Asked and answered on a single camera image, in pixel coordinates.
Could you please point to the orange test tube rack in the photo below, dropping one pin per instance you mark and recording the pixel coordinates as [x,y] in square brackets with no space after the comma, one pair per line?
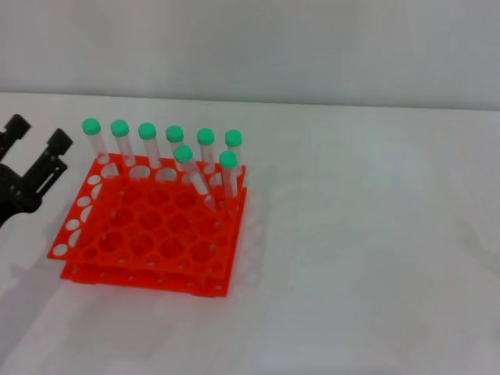
[156,238]

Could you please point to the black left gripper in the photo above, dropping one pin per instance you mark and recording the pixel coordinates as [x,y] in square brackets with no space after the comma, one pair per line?
[11,191]

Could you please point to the green-capped clear test tube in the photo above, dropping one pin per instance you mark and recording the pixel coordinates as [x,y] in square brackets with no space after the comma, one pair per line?
[91,126]
[183,153]
[147,131]
[233,137]
[174,133]
[205,135]
[227,158]
[119,127]

